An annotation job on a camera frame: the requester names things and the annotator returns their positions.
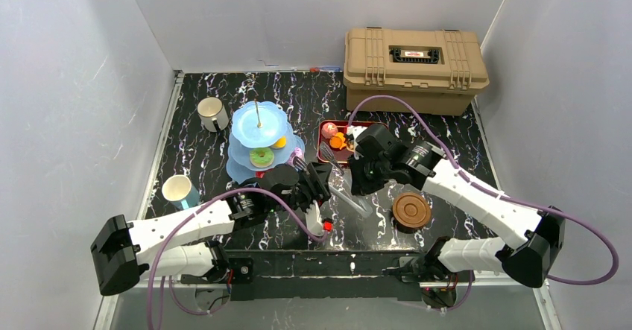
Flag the silver metal tongs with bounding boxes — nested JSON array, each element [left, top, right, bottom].
[[293, 159, 373, 218]]

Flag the purple glazed donut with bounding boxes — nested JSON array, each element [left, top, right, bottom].
[[286, 147, 304, 166]]

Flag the red rectangular tray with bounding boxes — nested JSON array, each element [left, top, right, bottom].
[[316, 120, 385, 166]]

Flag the yellow cake slice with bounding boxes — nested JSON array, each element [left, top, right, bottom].
[[271, 136, 287, 149]]

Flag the red glazed donut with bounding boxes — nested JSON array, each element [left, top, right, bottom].
[[256, 169, 271, 179]]

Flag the green glazed donut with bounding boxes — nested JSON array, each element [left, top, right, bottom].
[[249, 147, 275, 168]]

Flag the blue three-tier cake stand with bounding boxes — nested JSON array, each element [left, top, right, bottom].
[[226, 101, 305, 183]]

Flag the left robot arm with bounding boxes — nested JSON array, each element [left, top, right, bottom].
[[90, 162, 332, 296]]

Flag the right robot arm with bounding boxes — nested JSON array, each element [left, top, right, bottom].
[[347, 124, 565, 288]]

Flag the orange cookie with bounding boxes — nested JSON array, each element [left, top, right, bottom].
[[329, 132, 347, 150]]

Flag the pink sugared cake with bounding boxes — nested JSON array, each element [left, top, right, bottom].
[[320, 122, 338, 139]]

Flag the round brown wooden box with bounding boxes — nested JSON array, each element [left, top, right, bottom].
[[391, 192, 432, 233]]

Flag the red blue pen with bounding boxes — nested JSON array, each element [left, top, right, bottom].
[[309, 66, 341, 73]]

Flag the tan plastic toolbox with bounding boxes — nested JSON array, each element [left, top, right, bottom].
[[343, 28, 490, 115]]

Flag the beige ribbed mug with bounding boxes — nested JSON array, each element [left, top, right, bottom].
[[197, 97, 230, 133]]

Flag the light blue cup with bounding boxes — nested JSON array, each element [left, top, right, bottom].
[[162, 174, 200, 210]]

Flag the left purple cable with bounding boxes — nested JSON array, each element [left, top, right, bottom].
[[146, 187, 331, 330]]

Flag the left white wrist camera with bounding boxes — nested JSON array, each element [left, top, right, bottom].
[[306, 201, 332, 237]]

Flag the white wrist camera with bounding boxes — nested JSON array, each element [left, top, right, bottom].
[[345, 125, 367, 144], [306, 201, 332, 237]]

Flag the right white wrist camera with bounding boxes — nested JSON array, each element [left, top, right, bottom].
[[345, 125, 367, 144]]

